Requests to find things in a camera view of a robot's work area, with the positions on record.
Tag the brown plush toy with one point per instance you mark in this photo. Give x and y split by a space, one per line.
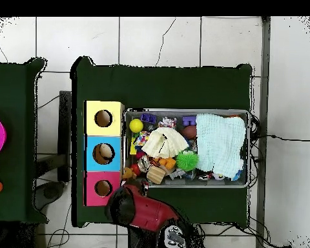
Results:
129 173

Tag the mint green cloth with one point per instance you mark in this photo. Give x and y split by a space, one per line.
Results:
219 144

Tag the yellow foam block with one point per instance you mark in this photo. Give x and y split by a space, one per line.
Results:
132 149

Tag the striped wooden block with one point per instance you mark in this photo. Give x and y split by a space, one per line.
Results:
155 175

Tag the yellow ball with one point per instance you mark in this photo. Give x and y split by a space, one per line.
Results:
136 125

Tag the green spiky puffer toy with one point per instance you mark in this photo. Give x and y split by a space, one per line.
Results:
187 161

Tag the blue building block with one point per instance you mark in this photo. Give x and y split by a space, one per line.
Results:
148 118

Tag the brown toy football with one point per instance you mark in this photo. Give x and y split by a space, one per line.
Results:
189 132

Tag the wooden box with three holes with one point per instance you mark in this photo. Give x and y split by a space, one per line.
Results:
103 134

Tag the purple building block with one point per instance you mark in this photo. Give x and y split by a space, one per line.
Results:
189 120

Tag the cream cloth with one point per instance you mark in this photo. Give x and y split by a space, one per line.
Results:
168 142

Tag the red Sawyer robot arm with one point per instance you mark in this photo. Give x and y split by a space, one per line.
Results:
149 211

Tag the polka dot cloth toy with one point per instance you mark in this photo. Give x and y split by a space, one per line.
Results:
141 138

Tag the silver metal cup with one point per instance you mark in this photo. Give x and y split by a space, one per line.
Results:
144 164

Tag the orange building block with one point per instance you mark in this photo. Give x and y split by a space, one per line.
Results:
168 163

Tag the clear mesh bin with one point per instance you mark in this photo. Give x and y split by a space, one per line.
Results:
222 184

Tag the dark green table cloth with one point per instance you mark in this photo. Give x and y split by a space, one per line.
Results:
157 85
13 90

